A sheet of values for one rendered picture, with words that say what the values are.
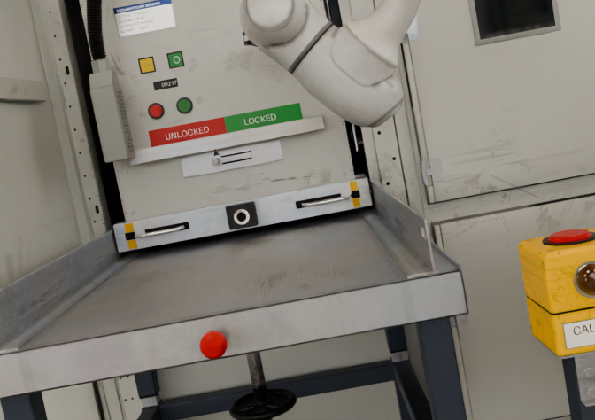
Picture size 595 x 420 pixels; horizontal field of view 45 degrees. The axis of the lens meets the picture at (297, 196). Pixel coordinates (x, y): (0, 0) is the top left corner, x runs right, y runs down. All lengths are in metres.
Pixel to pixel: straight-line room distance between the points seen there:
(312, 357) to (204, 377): 0.24
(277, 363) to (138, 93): 0.65
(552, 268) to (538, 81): 0.96
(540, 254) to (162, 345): 0.47
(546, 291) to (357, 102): 0.51
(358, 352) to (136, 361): 0.78
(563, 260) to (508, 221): 0.92
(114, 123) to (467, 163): 0.73
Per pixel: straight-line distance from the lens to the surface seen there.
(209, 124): 1.52
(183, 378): 1.66
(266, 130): 1.48
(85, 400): 1.70
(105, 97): 1.45
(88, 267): 1.38
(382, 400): 1.67
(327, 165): 1.52
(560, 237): 0.72
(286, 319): 0.90
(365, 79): 1.10
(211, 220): 1.52
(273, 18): 1.07
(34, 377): 0.98
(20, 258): 1.40
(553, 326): 0.71
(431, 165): 1.56
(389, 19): 1.12
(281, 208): 1.51
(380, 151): 1.56
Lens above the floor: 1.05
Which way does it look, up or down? 5 degrees down
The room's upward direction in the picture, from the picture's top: 11 degrees counter-clockwise
